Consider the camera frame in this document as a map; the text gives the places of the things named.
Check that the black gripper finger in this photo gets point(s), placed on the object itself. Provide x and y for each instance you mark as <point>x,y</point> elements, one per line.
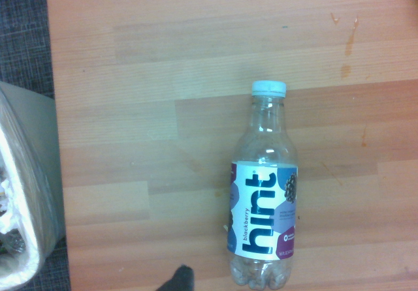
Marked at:
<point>180,279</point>

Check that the clear plastic hint bottle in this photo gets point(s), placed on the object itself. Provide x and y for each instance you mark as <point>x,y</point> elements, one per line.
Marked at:
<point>261,206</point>

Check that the grey trash bin with liner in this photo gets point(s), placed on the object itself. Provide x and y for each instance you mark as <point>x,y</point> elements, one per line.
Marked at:
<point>29,180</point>

